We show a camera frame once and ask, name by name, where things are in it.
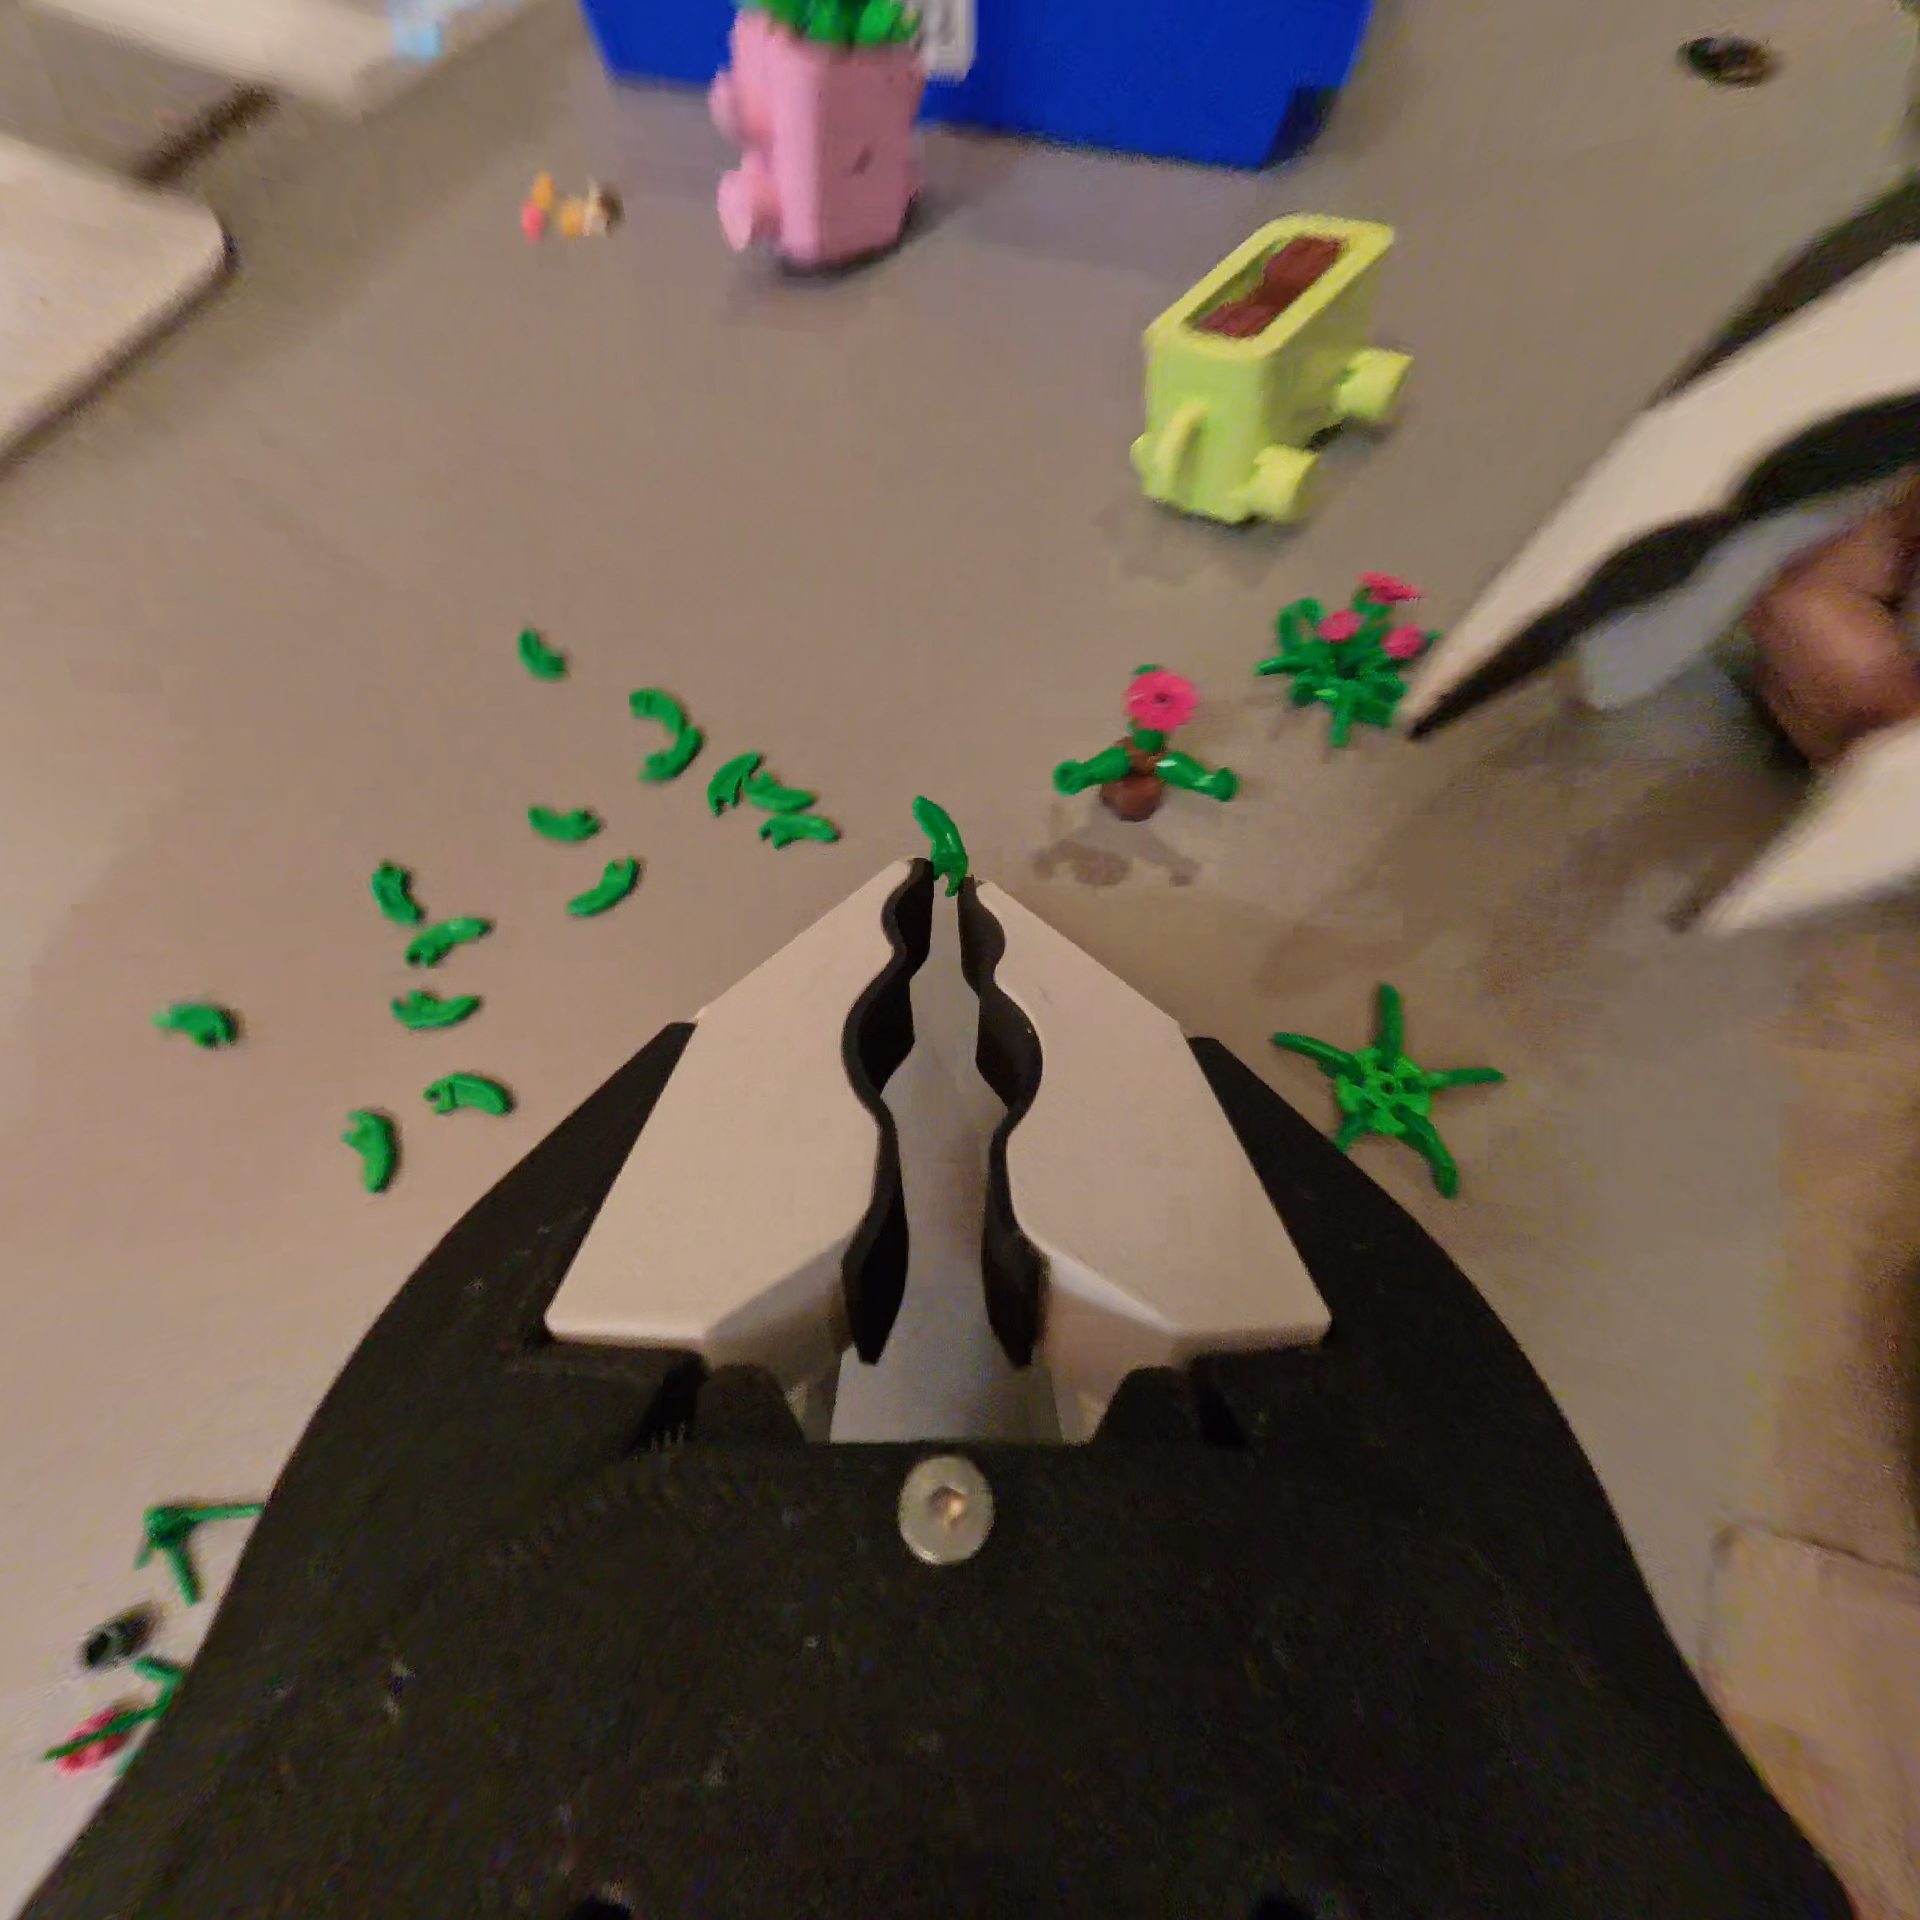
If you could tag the small orange and pink bricks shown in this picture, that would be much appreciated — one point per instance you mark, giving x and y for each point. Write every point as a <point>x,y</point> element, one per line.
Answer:
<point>570,212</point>

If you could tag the small green curved leaf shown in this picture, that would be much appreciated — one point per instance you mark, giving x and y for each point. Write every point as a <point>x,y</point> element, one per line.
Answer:
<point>943,834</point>

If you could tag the pink brick pot figure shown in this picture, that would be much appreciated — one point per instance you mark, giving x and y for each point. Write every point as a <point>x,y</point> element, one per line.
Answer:
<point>825,150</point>

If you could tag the dark round table grommet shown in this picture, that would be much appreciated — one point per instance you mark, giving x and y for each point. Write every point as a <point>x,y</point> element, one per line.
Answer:
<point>1723,58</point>

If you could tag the group of loose green leaves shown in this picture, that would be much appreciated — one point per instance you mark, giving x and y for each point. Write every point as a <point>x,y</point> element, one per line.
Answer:
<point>442,942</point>

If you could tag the green spiky plant base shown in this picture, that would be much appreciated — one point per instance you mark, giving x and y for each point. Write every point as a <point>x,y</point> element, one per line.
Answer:
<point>1383,1089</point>

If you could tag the pile of small flower bricks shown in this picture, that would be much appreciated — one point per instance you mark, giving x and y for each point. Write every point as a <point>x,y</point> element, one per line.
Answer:
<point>165,1531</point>

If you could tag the green bush with pink flowers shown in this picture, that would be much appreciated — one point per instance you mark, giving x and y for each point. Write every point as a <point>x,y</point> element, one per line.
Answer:
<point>1350,662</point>

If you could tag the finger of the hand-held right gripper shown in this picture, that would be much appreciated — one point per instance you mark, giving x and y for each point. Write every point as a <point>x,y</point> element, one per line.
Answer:
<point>1723,436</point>
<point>1862,834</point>

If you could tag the pale flat board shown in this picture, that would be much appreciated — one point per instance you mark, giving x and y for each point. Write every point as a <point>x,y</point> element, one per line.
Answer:
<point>90,285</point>
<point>271,37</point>

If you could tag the lime green brick pot figure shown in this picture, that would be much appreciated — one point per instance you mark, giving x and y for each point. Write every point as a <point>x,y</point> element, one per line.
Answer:
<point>1259,390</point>

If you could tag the person's right hand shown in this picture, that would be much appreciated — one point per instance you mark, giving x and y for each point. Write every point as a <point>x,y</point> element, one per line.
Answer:
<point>1853,645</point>

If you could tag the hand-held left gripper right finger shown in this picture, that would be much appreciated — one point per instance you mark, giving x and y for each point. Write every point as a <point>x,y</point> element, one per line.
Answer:
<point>1155,1185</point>

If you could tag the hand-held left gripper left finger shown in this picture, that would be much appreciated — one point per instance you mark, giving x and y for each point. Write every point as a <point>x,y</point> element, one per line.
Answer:
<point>720,1172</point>

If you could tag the pink flower on brown stem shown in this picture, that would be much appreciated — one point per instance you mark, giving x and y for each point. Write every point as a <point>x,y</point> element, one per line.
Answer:
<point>1149,745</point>

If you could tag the blue plastic bin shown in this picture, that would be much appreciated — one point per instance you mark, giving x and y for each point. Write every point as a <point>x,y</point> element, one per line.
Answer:
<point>1125,77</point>

